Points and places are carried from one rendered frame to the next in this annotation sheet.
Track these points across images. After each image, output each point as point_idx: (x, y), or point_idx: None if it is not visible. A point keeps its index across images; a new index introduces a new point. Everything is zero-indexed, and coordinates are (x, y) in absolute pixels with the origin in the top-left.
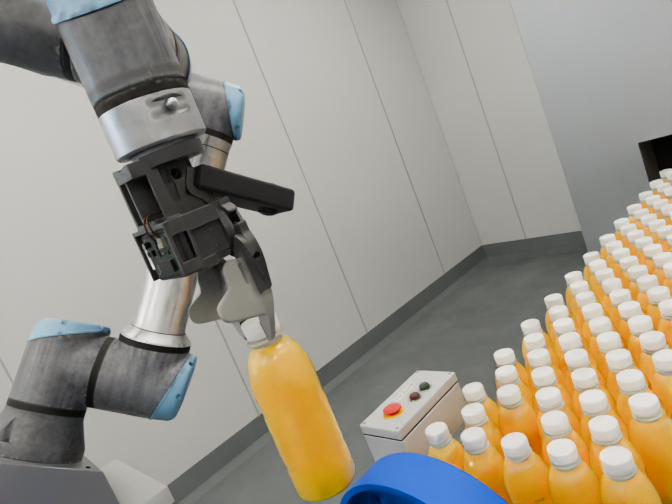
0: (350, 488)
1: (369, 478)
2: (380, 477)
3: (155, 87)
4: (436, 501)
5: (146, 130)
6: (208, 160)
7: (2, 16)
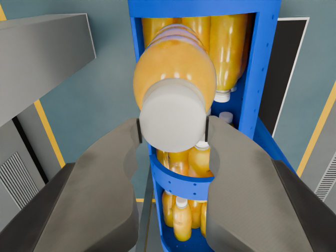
0: (156, 15)
1: (179, 8)
2: (193, 7)
3: None
4: (249, 6)
5: None
6: None
7: None
